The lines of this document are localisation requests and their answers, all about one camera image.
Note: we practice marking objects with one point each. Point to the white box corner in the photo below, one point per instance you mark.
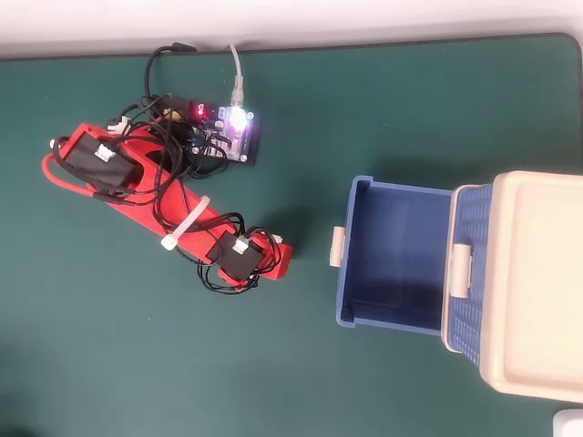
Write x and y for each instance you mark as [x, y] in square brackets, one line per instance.
[569, 424]

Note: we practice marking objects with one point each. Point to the beige plastic drawer cabinet frame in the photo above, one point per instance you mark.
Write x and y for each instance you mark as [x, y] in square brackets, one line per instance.
[546, 282]

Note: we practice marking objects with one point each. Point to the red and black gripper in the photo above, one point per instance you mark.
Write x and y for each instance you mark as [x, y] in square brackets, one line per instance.
[239, 259]

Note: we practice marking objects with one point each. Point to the lit controller circuit board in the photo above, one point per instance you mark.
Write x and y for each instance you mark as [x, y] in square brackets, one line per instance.
[232, 132]

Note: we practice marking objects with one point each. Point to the green table mat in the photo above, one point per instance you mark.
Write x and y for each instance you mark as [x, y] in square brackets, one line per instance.
[136, 364]

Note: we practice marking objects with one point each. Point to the red robot arm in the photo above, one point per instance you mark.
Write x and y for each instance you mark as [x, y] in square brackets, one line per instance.
[177, 205]

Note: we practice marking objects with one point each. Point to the white zip tie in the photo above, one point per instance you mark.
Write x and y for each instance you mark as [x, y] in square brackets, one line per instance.
[187, 223]

